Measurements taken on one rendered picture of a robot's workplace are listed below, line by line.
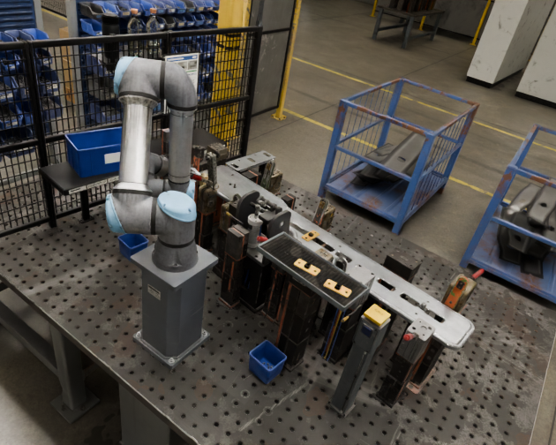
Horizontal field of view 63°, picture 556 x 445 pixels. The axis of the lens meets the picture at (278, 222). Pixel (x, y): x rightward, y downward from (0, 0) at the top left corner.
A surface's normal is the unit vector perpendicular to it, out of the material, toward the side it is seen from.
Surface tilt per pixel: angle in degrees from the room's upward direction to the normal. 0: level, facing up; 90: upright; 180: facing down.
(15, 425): 0
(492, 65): 90
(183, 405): 0
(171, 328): 90
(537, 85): 90
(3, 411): 0
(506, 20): 90
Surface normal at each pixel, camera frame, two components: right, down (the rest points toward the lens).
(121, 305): 0.16, -0.81
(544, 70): -0.56, 0.39
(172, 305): 0.16, 0.58
